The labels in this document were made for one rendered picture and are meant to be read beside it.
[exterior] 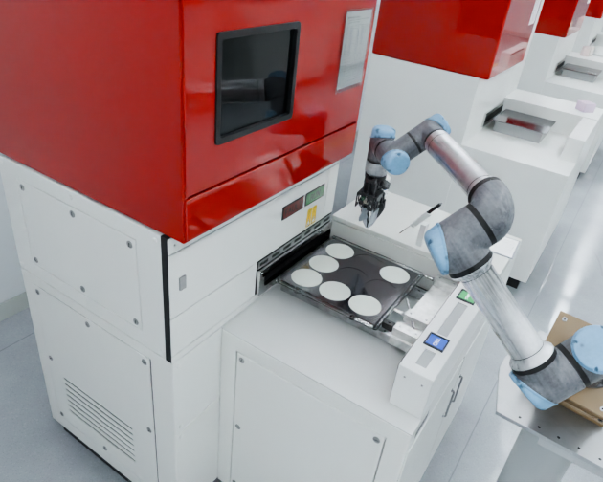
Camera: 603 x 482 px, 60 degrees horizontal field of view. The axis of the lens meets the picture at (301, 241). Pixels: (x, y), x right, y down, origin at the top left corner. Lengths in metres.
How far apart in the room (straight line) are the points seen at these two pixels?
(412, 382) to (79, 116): 1.03
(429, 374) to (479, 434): 1.28
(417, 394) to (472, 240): 0.42
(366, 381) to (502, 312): 0.42
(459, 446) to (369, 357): 1.07
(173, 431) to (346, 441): 0.53
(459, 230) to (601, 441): 0.69
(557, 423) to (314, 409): 0.65
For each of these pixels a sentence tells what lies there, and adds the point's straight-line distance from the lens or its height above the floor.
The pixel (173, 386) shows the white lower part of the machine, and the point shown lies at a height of 0.73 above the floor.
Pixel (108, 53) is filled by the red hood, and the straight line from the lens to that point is 1.23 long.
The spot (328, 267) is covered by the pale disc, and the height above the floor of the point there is 0.90.
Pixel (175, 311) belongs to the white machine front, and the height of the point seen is 0.99.
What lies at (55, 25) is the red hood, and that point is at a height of 1.63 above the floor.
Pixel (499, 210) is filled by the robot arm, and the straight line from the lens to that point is 1.30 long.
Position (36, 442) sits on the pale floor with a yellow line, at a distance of 2.49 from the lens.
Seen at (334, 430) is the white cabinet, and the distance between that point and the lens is 1.57.
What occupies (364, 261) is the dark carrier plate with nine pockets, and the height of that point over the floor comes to 0.90.
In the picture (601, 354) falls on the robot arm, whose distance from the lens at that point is 1.44.
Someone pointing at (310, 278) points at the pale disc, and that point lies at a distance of 1.71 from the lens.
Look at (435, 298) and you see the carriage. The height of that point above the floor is 0.88.
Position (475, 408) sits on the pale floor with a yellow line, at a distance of 2.74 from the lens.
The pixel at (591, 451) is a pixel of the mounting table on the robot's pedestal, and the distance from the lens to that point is 1.61.
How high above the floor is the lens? 1.89
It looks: 31 degrees down
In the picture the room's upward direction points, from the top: 7 degrees clockwise
